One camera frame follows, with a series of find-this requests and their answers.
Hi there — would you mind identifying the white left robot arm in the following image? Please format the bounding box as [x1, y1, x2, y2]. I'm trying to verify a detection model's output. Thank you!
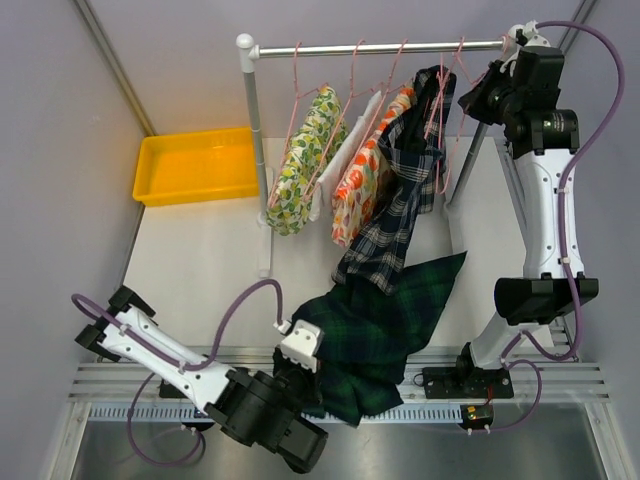
[71, 279, 328, 474]

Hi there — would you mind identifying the navy white plaid skirt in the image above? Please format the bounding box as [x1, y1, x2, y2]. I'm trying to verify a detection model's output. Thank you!
[332, 66, 456, 295]

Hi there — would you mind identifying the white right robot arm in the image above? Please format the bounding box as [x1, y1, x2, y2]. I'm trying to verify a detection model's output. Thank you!
[449, 46, 599, 396]

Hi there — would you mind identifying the pink hanger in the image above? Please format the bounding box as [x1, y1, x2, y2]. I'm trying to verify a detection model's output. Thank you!
[267, 41, 337, 208]
[435, 34, 516, 195]
[329, 39, 417, 151]
[425, 36, 465, 149]
[305, 38, 375, 198]

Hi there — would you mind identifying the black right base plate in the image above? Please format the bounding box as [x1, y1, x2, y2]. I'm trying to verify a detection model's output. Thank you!
[414, 367, 514, 400]

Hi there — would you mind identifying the dark green plaid skirt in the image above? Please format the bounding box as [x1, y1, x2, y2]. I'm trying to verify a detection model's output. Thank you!
[292, 253, 466, 426]

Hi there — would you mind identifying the orange floral skirt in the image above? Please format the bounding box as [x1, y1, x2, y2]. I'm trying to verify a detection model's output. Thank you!
[331, 85, 416, 247]

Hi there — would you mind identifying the lemon print skirt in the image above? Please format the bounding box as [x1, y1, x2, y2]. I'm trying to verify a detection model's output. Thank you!
[265, 85, 349, 236]

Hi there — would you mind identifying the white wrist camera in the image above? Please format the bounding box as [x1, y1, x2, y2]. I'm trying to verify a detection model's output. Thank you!
[273, 320, 324, 374]
[499, 20, 548, 75]

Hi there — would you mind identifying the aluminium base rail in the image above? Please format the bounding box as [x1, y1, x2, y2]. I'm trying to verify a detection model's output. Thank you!
[68, 347, 609, 406]

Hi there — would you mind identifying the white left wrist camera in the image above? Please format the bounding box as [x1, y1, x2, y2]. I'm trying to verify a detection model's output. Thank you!
[273, 320, 324, 374]

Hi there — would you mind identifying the white metal clothes rack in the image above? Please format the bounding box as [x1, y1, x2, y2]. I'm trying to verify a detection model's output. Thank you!
[236, 33, 515, 279]

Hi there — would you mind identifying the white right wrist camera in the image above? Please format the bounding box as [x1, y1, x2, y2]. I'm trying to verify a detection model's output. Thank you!
[499, 20, 548, 75]

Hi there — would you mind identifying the yellow plastic tray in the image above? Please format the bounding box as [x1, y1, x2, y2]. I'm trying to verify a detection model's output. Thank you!
[132, 127, 259, 207]

